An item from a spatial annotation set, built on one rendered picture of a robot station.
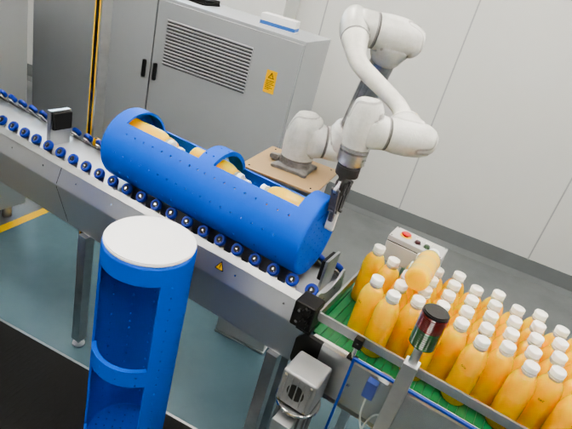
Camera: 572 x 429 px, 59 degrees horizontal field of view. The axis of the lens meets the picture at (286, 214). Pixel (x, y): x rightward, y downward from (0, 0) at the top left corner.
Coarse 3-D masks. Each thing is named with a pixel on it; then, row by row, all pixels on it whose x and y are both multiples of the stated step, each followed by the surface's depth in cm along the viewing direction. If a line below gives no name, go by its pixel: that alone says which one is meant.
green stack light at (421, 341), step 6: (414, 330) 117; (420, 330) 116; (414, 336) 117; (420, 336) 115; (426, 336) 115; (432, 336) 115; (438, 336) 115; (414, 342) 117; (420, 342) 116; (426, 342) 115; (432, 342) 115; (420, 348) 116; (426, 348) 116; (432, 348) 116
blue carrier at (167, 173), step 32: (128, 128) 184; (160, 128) 205; (128, 160) 182; (160, 160) 176; (192, 160) 173; (160, 192) 180; (192, 192) 172; (224, 192) 166; (256, 192) 163; (320, 192) 165; (224, 224) 169; (256, 224) 161; (288, 224) 157; (320, 224) 164; (288, 256) 159
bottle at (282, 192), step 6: (270, 186) 172; (276, 186) 169; (270, 192) 168; (276, 192) 167; (282, 192) 166; (288, 192) 166; (294, 192) 167; (288, 198) 165; (294, 198) 165; (300, 198) 165
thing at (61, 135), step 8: (48, 112) 211; (56, 112) 212; (64, 112) 214; (48, 120) 212; (56, 120) 212; (64, 120) 215; (48, 128) 214; (56, 128) 213; (64, 128) 217; (48, 136) 215; (56, 136) 217; (64, 136) 221; (56, 144) 219
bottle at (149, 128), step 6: (132, 120) 191; (138, 120) 191; (138, 126) 189; (144, 126) 188; (150, 126) 189; (150, 132) 187; (156, 132) 186; (162, 132) 187; (162, 138) 186; (168, 138) 187
